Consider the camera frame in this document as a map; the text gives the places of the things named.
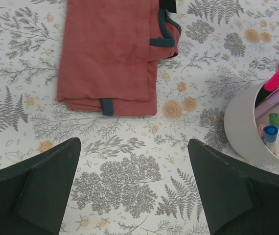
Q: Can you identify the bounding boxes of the green cap white marker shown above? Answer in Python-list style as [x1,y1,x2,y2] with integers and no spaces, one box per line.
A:
[269,113,279,130]

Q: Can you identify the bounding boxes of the pink black highlighter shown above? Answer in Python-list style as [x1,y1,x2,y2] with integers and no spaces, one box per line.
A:
[255,69,279,107]

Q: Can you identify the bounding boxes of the white round divided organizer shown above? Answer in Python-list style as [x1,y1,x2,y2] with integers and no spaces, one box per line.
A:
[224,83,279,165]

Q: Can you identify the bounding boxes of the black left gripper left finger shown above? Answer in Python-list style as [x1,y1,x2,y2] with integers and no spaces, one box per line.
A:
[0,138,81,235]

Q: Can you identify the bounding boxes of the blue cap white marker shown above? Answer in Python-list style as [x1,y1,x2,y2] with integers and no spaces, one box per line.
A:
[263,125,279,158]

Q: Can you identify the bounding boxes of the peach cap white marker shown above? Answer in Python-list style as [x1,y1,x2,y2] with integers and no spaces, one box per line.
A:
[258,124,266,140]

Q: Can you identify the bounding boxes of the red folded cloth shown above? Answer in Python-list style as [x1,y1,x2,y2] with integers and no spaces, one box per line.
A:
[56,0,181,116]

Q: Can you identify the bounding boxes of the light pink highlighter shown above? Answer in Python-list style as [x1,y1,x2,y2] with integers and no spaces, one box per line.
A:
[255,88,279,119]

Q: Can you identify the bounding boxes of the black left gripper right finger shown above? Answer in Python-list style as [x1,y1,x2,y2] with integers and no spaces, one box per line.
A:
[188,139,279,235]

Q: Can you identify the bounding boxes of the floral patterned table mat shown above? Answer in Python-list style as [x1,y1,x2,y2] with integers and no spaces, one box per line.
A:
[0,0,279,235]

